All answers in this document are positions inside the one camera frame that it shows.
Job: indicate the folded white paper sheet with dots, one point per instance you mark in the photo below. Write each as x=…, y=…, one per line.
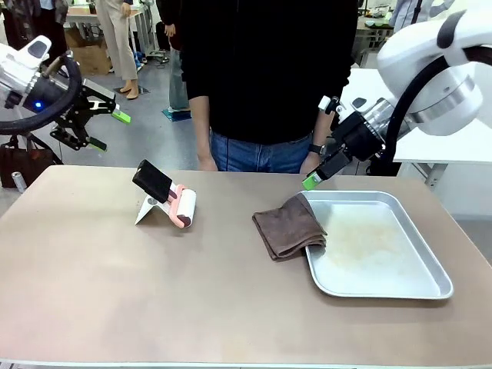
x=148, y=213

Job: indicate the bystander in blue jeans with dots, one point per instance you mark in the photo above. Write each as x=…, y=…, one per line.
x=177, y=77

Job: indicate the cardboard box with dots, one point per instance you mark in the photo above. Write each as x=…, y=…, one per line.
x=92, y=59

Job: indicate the person's left hand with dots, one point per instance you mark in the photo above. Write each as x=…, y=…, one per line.
x=311, y=163

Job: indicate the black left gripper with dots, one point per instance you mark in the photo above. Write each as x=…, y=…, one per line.
x=42, y=94

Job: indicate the black wristwatch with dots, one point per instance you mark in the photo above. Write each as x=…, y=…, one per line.
x=316, y=148

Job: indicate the bystander in dark clothes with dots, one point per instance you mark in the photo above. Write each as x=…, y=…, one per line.
x=23, y=19

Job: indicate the dark bag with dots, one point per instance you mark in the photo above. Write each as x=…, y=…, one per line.
x=23, y=165

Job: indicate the bystander in beige trousers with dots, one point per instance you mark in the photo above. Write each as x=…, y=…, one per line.
x=117, y=46

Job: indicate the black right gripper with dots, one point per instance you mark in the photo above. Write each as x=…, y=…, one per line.
x=357, y=134

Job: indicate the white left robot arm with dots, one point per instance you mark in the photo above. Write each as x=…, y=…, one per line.
x=15, y=65

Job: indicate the person in black sweater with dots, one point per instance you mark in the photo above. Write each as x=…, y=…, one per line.
x=261, y=69

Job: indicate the brown cloth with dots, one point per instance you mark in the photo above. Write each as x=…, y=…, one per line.
x=288, y=230

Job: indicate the person's right forearm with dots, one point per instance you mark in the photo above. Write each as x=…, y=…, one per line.
x=200, y=127

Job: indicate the metal can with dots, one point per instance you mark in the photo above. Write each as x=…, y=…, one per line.
x=18, y=181

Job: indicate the blue jeans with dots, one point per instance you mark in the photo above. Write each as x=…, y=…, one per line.
x=261, y=155

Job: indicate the metal tray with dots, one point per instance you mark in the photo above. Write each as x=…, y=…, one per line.
x=384, y=250

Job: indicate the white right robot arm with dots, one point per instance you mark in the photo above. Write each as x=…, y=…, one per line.
x=423, y=50

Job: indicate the person's left forearm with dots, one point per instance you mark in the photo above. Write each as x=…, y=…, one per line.
x=321, y=130

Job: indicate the person's right hand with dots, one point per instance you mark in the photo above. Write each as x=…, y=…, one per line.
x=207, y=164

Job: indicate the bystander in light shirt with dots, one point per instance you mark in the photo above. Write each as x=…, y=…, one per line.
x=411, y=15

